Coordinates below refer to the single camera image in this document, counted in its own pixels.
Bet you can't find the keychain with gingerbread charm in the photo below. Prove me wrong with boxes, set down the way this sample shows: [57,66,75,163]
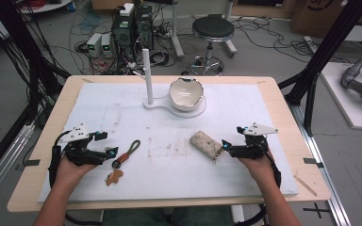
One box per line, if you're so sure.
[104,139,141,186]

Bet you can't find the thin wooden stick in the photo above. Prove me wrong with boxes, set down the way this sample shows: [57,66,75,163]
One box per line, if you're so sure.
[293,174,318,198]

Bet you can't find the black round stool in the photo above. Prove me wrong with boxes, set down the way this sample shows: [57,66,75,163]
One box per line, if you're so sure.
[189,13,236,77]

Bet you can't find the black computer tower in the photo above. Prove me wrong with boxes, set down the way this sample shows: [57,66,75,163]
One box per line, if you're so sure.
[135,4,155,51]
[110,10,139,62]

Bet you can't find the white desk leg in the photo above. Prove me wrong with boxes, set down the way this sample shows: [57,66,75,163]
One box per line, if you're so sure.
[222,0,239,58]
[169,0,186,59]

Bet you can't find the white foam mat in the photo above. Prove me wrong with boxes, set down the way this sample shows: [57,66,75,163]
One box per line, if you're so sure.
[37,82,299,203]

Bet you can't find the round white table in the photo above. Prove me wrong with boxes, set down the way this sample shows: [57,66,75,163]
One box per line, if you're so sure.
[18,0,74,15]

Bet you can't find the black metal frame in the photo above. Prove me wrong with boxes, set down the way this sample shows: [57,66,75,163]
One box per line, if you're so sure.
[0,0,72,186]
[277,0,362,137]

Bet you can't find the person's left hand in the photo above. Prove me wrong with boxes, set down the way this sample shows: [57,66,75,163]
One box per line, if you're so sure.
[54,154,99,190]

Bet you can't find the black tape strip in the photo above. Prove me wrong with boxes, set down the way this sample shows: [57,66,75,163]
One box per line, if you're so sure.
[23,158,41,168]
[303,157,325,170]

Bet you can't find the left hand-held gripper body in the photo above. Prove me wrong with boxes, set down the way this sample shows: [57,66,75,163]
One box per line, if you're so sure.
[58,123,107,168]

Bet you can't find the beige quilted key pouch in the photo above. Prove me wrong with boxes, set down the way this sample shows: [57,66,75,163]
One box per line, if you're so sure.
[189,130,226,165]

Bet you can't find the brown cardboard box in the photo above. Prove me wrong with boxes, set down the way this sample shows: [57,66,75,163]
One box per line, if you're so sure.
[289,0,362,40]

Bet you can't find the aluminium rail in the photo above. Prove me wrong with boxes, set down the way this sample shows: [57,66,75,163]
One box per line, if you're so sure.
[0,121,36,210]
[289,103,354,226]

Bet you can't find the wooden table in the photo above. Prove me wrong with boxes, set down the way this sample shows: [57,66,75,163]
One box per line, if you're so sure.
[7,74,332,214]

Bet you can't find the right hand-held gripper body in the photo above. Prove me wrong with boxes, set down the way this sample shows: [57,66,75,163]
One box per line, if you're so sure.
[230,121,279,159]

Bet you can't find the tangle of floor cables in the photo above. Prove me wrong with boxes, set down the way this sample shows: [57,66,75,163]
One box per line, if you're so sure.
[56,3,178,75]

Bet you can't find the black floor cables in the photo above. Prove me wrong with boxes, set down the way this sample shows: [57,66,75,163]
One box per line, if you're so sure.
[231,14,353,65]

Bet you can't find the black tape cross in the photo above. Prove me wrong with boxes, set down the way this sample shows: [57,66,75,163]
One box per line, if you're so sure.
[303,202,331,220]

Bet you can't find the person's right hand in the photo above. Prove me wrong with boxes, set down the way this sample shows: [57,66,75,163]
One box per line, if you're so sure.
[238,153,280,190]

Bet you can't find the person's legs in green pants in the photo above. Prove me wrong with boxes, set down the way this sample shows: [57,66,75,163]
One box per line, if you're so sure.
[101,205,234,226]

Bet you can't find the grey power supply box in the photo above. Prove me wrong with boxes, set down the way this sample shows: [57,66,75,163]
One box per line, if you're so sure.
[86,32,104,58]
[100,33,113,58]

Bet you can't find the white table leg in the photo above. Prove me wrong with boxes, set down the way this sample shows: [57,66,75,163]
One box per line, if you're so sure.
[230,204,246,225]

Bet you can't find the white platform board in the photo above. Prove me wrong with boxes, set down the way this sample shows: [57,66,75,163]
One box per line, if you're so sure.
[320,61,362,132]

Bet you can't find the white eggshell-shaped bowl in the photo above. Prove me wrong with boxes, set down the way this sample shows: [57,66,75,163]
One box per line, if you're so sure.
[168,76,206,113]

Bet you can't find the white stand with post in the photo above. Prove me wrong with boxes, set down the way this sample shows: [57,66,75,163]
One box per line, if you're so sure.
[132,47,207,120]

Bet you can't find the small white box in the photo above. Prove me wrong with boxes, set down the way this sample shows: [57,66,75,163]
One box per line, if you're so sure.
[119,2,136,18]

